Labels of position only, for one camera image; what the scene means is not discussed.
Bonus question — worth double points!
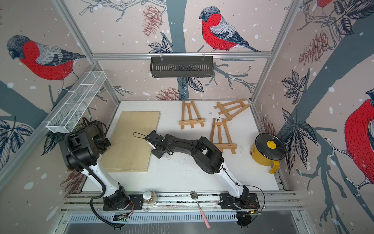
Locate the black disc yellow knob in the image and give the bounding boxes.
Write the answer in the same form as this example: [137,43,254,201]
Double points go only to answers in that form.
[250,133,286,174]

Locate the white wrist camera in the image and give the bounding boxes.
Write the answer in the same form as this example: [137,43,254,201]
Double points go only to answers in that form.
[145,138,156,149]

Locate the small circuit board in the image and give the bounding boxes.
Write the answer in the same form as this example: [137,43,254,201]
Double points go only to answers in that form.
[113,213,132,222]

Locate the plywood board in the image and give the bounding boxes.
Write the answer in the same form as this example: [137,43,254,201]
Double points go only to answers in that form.
[100,111,160,173]

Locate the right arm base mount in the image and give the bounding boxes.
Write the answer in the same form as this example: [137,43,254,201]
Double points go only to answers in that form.
[218,193,261,211]

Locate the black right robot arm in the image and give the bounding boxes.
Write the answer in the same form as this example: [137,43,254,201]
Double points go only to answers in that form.
[145,131,254,211]

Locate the spoon with pink handle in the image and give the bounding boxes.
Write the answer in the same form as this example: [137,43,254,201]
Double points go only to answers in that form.
[190,191,210,229]

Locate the black hanging basket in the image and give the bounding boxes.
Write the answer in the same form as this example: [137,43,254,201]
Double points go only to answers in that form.
[150,56,214,78]

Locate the white wire mesh basket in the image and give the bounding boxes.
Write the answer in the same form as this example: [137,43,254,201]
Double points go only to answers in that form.
[46,71,107,133]

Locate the small glass jar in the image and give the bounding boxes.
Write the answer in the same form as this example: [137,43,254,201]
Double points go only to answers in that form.
[143,191,157,206]

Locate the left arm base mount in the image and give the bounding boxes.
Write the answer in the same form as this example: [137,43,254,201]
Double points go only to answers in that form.
[103,194,144,211]

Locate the wooden easel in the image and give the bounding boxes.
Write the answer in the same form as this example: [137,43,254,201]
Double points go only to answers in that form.
[214,99,251,121]
[210,118,238,154]
[179,100,205,130]

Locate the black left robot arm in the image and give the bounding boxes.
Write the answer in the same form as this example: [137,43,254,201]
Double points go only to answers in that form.
[59,117,131,210]

